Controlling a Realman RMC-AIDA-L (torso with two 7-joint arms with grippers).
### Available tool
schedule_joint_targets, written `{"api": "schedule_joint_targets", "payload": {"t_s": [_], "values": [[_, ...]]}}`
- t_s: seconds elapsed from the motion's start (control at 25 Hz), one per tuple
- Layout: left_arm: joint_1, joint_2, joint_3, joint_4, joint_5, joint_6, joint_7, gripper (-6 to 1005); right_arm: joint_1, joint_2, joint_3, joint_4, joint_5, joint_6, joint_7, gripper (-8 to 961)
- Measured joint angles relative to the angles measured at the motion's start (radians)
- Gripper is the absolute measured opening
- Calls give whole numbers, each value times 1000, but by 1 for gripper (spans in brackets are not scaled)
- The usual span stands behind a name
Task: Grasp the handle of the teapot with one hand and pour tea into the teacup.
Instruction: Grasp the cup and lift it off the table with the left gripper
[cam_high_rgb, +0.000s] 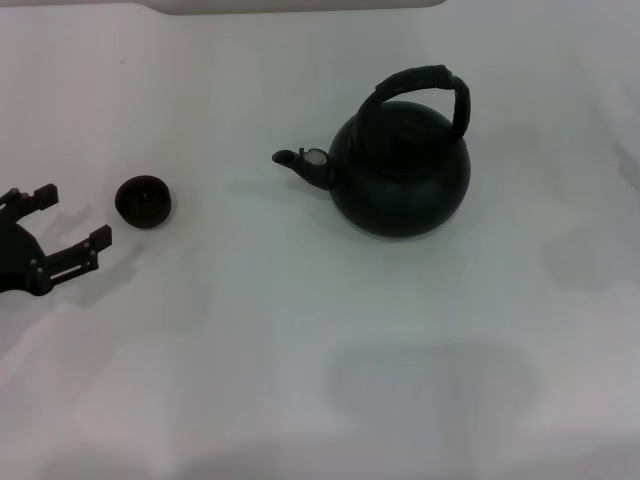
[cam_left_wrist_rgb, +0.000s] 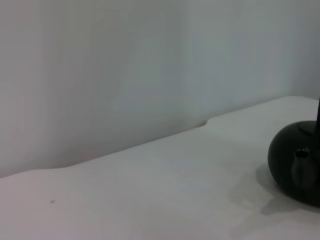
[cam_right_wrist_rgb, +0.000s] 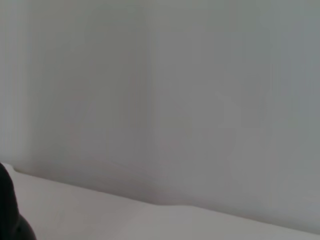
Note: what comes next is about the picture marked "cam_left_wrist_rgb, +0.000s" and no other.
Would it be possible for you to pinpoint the black round teapot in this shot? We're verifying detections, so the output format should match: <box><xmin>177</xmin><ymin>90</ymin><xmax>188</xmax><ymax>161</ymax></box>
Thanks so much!
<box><xmin>267</xmin><ymin>98</ymin><xmax>320</xmax><ymax>208</ymax></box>

